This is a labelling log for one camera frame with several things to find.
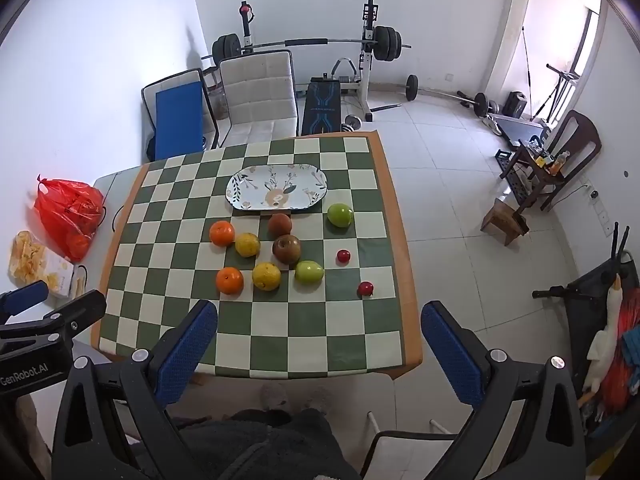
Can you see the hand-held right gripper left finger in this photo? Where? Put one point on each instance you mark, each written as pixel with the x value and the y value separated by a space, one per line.
pixel 187 350

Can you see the curved barbell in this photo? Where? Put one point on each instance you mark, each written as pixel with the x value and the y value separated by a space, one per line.
pixel 440 93

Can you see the small wooden stool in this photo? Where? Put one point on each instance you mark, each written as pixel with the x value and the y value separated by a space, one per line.
pixel 505 220

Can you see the black scooter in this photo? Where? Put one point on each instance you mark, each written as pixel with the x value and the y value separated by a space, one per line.
pixel 575 294

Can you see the white sneaker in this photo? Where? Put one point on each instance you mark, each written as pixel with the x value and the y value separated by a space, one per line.
pixel 492 124

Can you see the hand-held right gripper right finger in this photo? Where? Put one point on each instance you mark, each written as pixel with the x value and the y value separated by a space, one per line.
pixel 450 355

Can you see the green apple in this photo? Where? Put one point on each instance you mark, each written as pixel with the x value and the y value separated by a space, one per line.
pixel 340 215
pixel 309 271

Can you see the black router antennas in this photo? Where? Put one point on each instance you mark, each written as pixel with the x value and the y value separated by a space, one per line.
pixel 620 242

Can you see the dark wooden chair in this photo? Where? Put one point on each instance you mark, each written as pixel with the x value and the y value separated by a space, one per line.
pixel 580 135

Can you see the red plastic bag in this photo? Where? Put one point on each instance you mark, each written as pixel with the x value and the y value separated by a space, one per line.
pixel 67 215

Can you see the black perforated rail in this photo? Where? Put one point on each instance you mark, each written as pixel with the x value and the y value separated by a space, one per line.
pixel 515 182

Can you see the person's dark fleece clothing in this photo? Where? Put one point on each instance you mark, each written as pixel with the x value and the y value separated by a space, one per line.
pixel 260 447

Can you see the black speaker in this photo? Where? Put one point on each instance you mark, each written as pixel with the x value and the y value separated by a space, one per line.
pixel 515 104

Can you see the orange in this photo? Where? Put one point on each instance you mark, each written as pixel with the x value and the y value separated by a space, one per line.
pixel 230 281
pixel 222 233

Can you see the white padded chair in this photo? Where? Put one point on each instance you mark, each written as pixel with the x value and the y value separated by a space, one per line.
pixel 257 90

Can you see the yellow snack bag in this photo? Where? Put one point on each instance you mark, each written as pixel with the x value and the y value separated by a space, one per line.
pixel 35 260

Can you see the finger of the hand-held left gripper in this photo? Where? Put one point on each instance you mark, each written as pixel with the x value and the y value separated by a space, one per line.
pixel 22 297
pixel 80 312

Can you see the treadmill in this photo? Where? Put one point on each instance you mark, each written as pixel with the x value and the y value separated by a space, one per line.
pixel 520 130

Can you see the white plush goose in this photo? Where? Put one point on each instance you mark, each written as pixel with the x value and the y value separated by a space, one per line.
pixel 602 340

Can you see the dark brown apple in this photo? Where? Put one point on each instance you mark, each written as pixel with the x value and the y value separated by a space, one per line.
pixel 286 250

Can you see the yellow citrus fruit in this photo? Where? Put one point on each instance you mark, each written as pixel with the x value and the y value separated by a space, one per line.
pixel 247 245
pixel 266 276

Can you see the orange drink bottle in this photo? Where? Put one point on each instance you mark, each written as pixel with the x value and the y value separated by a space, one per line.
pixel 560 162

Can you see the green white checkered tablecloth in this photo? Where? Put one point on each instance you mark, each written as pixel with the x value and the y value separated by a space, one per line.
pixel 310 345

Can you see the reddish brown apple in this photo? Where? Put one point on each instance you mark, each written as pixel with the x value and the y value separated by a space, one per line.
pixel 280 224

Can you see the small red fruit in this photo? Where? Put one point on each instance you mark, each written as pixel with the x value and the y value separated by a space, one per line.
pixel 343 256
pixel 366 288

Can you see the small dumbbell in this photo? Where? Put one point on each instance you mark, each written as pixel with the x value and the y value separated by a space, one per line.
pixel 351 124

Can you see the floral oval plate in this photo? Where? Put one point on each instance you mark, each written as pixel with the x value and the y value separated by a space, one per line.
pixel 260 180

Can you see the blue mat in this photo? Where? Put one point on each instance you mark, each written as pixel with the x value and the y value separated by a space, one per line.
pixel 179 120

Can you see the barbell with black plates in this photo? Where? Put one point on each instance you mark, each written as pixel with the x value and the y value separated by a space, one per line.
pixel 387 42

